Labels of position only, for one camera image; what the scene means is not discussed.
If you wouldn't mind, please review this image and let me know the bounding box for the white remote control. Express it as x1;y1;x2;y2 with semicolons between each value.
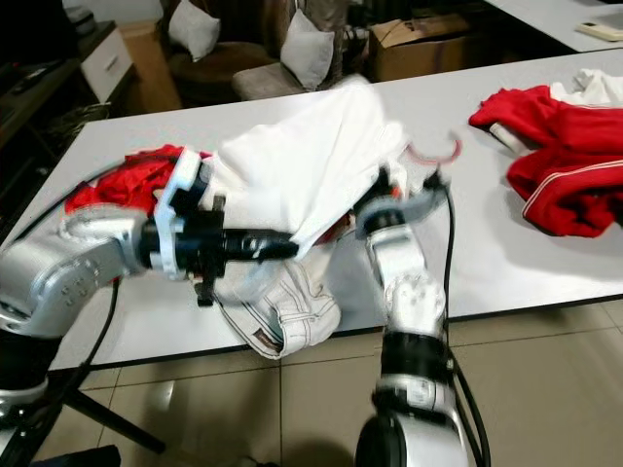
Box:
572;19;623;43

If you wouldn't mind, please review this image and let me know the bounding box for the white grey cushion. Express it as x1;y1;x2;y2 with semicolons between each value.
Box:
167;0;221;65
279;10;338;94

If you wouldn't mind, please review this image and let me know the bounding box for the white drawer cabinet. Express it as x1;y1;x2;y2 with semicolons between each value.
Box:
80;27;136;104

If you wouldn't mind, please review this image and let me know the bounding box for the black metal bar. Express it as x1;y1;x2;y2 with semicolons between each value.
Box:
58;389;168;455

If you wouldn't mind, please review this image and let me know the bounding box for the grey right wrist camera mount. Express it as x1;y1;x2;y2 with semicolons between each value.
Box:
394;173;450;227

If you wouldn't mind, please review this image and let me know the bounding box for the white folded garment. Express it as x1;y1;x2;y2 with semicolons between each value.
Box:
214;258;351;363

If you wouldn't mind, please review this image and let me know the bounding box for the brown armchair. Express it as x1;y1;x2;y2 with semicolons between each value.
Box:
161;0;278;108
232;19;367;104

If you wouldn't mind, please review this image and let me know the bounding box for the red plastic clothes hanger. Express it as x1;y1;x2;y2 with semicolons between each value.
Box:
407;131;464;166

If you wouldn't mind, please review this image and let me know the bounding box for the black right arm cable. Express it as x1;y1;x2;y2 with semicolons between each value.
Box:
440;183;494;467

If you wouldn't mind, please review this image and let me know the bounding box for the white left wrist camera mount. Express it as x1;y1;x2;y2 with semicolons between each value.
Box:
154;148;217;279

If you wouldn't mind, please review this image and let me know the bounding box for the open cardboard box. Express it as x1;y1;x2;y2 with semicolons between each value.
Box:
368;12;474;85

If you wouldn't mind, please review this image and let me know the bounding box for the red garment striped trim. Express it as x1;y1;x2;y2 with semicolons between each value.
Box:
467;83;623;239

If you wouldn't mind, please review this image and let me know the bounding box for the black TV stand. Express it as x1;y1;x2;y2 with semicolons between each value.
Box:
0;0;110;244

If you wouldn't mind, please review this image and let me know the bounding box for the white crumpled garment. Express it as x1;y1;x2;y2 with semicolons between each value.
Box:
550;66;623;108

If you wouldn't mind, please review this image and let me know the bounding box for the plain red garment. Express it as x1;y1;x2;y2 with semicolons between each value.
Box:
92;146;213;217

